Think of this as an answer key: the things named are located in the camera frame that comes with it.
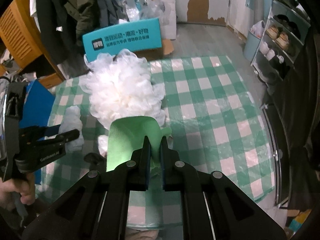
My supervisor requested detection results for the white soft bundle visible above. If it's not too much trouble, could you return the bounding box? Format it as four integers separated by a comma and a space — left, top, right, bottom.
59, 106, 84, 153

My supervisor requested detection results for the black small soft object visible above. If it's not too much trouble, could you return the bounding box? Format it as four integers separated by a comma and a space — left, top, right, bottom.
84, 152, 106, 166

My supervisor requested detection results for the person's left hand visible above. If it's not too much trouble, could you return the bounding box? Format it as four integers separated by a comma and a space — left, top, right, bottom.
0, 173, 35, 211

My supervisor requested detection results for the blue cardboard storage box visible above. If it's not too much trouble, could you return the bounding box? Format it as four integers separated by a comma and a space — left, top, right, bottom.
19, 80, 55, 185

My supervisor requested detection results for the green white checkered tablecloth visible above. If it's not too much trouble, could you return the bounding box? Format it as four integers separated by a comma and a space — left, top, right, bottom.
35, 55, 276, 230

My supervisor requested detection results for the white fluffy mesh pouf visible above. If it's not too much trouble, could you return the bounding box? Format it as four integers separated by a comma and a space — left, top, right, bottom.
79, 49, 165, 129

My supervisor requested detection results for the wooden louvered cabinet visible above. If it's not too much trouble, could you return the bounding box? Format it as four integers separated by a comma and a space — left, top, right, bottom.
1, 0, 65, 88

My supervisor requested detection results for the brown cardboard box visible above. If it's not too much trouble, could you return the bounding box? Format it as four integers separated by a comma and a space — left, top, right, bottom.
134, 38, 176, 61

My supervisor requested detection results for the dark hanging jacket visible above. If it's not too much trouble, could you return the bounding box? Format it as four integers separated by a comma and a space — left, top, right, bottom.
36, 0, 120, 64

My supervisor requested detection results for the teal printed shoe box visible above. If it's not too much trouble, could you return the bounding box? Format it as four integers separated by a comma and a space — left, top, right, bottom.
82, 18, 162, 62

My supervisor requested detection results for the metal shoe rack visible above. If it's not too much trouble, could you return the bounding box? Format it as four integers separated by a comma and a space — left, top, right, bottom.
252, 0, 310, 86

